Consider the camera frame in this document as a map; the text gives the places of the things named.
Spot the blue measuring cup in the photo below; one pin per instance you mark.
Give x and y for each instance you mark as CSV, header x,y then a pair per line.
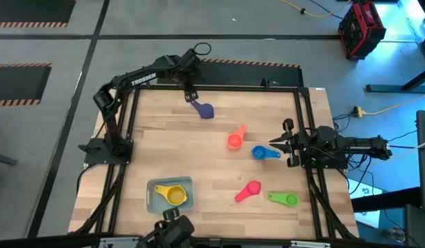
x,y
258,152

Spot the green measuring cup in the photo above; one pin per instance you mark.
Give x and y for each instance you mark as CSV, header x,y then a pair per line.
x,y
290,199

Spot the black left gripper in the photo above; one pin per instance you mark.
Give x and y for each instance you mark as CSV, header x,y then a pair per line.
x,y
188,69

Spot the silver aluminium bar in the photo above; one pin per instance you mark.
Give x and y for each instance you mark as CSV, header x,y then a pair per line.
x,y
310,244
119,242

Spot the black desk leg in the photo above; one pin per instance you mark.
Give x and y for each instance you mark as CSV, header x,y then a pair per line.
x,y
384,88

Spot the black beam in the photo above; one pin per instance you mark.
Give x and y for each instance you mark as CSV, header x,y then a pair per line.
x,y
384,201

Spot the black mat with striped edge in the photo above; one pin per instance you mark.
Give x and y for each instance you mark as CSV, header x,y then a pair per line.
x,y
33,10
19,82
239,74

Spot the red measuring cup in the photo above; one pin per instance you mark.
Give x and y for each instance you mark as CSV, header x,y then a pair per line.
x,y
253,188

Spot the grey plastic basket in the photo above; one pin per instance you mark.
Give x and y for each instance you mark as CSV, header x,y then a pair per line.
x,y
157,206

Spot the white printed sheet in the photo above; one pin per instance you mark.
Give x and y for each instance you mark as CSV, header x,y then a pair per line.
x,y
365,193

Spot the yellow power plug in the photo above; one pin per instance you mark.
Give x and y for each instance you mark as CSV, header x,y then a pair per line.
x,y
358,112

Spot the black chair leg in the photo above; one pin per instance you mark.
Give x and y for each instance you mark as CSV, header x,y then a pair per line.
x,y
2,159

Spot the yellow measuring cup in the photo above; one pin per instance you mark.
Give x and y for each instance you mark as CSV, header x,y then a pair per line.
x,y
177,195

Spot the purple measuring cup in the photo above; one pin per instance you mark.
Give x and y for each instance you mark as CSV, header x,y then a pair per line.
x,y
206,112

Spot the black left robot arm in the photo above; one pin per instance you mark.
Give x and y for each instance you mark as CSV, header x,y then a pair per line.
x,y
110,137

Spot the red and black toolbox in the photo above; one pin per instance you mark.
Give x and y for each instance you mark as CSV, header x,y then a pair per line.
x,y
362,31

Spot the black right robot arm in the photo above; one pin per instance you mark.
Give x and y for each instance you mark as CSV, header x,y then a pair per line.
x,y
357,143

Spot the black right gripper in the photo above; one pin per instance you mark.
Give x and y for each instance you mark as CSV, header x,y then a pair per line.
x,y
296,144

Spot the black table frame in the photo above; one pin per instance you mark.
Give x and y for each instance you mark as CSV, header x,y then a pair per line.
x,y
233,88

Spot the metal can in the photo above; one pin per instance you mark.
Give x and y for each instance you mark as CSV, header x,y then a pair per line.
x,y
395,235

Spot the orange measuring cup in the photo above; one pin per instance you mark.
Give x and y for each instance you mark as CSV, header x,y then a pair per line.
x,y
235,141

